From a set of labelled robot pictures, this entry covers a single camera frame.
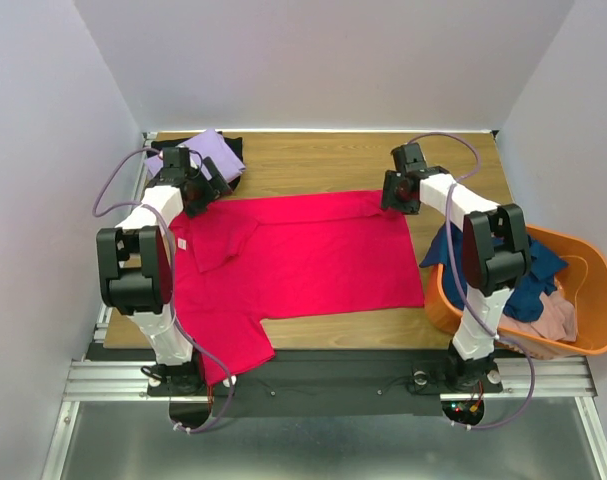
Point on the pink t shirt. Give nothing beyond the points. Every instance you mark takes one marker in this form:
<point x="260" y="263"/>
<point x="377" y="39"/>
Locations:
<point x="543" y="323"/>

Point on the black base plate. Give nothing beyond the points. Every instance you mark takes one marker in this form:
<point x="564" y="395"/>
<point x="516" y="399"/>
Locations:
<point x="315" y="383"/>

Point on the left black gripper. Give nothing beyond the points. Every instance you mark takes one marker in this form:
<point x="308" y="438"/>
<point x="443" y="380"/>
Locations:
<point x="198" y="208"/>

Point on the red t shirt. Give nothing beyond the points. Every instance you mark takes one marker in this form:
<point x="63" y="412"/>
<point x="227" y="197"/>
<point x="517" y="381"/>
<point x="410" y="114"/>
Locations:
<point x="244" y="261"/>

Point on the folded black t shirt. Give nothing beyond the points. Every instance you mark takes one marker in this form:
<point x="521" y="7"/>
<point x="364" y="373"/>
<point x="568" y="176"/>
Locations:
<point x="237" y="146"/>

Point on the navy blue t shirt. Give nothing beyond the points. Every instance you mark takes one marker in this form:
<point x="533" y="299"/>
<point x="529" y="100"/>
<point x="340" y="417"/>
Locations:
<point x="545" y="265"/>

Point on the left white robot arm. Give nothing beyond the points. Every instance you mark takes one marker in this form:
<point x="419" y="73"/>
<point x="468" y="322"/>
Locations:
<point x="136" y="265"/>

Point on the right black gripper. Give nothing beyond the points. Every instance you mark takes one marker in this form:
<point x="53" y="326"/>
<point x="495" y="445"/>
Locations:
<point x="391" y="191"/>

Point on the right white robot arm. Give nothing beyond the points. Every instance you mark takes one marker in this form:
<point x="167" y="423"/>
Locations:
<point x="487" y="243"/>

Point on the folded lilac t shirt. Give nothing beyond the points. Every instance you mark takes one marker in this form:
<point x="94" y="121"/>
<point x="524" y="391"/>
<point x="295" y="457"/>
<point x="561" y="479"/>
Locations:
<point x="213" y="145"/>

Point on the orange plastic basket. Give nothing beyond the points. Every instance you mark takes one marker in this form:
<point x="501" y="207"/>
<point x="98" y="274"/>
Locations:
<point x="583" y="283"/>

